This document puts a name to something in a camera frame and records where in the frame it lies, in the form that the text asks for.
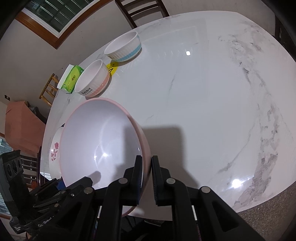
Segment white rose plate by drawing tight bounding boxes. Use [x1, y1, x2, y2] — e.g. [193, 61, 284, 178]
[49, 125, 64, 179]

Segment white pink Rabbit bowl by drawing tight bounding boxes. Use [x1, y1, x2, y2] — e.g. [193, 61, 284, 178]
[74, 59, 110, 98]

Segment white blue ribbed bowl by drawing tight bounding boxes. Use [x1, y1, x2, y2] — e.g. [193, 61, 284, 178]
[104, 31, 142, 62]

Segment dark chair at left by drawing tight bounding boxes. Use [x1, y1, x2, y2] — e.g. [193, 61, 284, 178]
[21, 147, 42, 188]

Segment light bamboo chair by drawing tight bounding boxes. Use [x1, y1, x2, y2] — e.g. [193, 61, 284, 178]
[39, 73, 59, 107]

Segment green tissue box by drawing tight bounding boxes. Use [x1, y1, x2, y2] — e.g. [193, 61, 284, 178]
[57, 64, 84, 94]

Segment yellow warning sticker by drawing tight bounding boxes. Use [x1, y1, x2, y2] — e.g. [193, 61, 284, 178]
[106, 61, 119, 76]

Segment wood framed window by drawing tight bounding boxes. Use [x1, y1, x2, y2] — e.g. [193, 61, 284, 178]
[16, 1, 110, 49]

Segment dark wooden chair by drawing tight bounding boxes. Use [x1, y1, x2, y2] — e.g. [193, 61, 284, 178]
[115, 0, 170, 29]

